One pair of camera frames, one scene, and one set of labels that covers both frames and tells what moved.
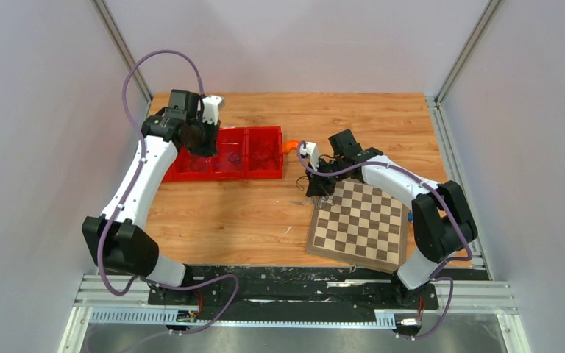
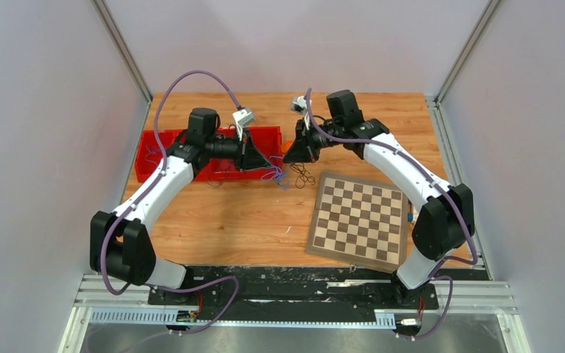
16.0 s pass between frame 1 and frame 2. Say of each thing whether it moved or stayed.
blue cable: moved
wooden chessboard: stayed
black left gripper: moved
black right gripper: moved
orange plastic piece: stayed
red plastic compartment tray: stayed
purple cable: moved
